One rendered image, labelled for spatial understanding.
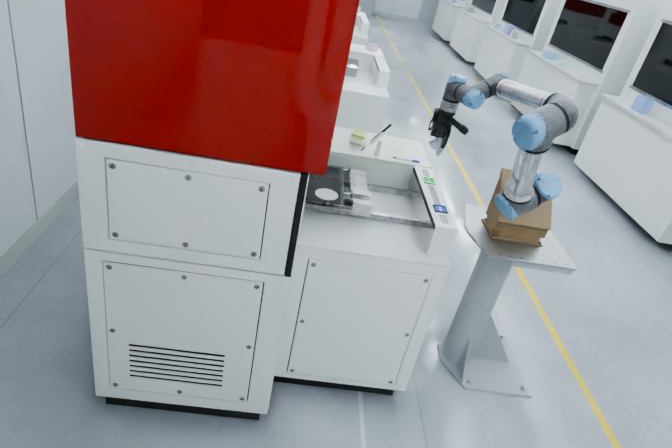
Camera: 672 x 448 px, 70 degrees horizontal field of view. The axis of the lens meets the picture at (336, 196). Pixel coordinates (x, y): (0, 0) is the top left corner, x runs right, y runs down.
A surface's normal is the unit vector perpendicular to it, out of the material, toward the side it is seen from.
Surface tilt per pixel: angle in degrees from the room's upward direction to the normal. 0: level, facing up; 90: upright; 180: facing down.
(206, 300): 90
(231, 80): 90
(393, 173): 90
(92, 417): 0
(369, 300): 90
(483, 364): 0
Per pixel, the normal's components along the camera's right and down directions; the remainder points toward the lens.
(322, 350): 0.01, 0.48
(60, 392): 0.18, -0.86
